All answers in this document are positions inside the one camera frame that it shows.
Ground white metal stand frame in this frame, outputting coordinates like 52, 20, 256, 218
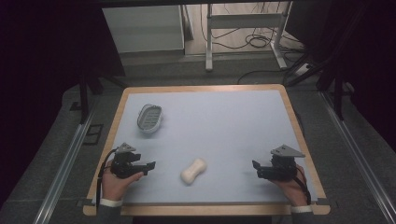
205, 1, 293, 73

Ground white cabinet panel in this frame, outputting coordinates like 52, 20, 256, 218
102, 5, 186, 54

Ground black floor plate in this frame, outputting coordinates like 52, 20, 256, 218
82, 123, 105, 147

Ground person's left hand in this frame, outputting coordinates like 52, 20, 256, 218
101, 167, 145, 202

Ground dark curtain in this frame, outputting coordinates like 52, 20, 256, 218
0, 0, 126, 206
284, 0, 396, 153

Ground person's right hand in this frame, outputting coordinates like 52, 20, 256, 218
269, 163, 308, 207

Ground white power strip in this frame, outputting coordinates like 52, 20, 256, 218
293, 63, 313, 77

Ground pale blue table mat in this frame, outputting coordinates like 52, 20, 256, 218
92, 90, 319, 205

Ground grey oval soap dish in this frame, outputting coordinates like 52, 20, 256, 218
136, 104, 163, 134

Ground black floor cables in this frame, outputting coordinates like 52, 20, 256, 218
200, 1, 306, 63

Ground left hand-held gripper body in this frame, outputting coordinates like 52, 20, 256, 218
109, 142, 148, 180

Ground black metal stand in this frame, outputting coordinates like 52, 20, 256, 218
77, 59, 129, 125
285, 52, 356, 121

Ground aluminium floor rail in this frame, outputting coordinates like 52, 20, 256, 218
32, 101, 98, 224
319, 91, 396, 224

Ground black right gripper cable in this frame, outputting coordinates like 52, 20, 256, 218
294, 167, 313, 206

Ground white soap bar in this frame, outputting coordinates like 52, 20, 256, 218
179, 158, 208, 186

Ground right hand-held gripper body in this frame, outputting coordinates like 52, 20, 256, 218
261, 144, 306, 183

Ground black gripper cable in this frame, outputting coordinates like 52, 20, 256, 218
294, 167, 313, 206
95, 147, 119, 209

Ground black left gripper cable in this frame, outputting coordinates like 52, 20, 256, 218
95, 147, 119, 209

